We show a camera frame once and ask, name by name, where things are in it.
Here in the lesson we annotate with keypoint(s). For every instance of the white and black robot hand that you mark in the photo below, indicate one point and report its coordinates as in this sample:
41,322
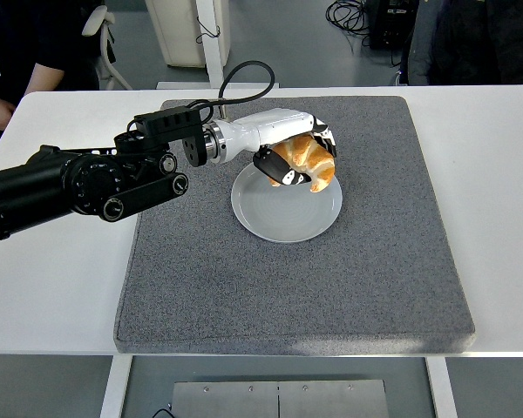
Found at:
266,126

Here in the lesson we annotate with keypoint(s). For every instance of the golden croissant bread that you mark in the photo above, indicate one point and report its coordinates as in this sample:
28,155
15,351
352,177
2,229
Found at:
318,167

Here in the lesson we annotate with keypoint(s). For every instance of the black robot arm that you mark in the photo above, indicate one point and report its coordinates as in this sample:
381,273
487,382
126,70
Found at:
48,178

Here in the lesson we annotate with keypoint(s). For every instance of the round grey plate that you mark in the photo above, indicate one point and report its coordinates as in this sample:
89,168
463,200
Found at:
283,217

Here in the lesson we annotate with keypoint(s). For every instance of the grey metal plate with screws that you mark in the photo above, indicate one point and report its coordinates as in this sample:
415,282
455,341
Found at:
244,400

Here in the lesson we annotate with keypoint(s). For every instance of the white cabinet box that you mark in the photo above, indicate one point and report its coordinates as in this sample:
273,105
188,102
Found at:
174,30

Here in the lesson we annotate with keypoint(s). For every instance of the black equipment box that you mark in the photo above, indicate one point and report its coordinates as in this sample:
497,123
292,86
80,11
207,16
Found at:
392,26

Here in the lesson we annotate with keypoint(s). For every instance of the grey speckled foam mat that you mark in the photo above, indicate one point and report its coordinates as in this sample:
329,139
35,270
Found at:
287,296

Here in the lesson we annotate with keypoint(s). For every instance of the white office chair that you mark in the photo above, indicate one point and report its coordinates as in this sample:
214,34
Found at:
97,19

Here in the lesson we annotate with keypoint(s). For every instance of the person in dark jacket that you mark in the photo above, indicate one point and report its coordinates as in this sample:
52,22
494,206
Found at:
484,43

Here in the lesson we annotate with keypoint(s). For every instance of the person in dark shirt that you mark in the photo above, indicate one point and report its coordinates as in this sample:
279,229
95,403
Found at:
26,30

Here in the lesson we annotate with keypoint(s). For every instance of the white table leg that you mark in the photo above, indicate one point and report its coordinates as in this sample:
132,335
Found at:
113,387
442,387

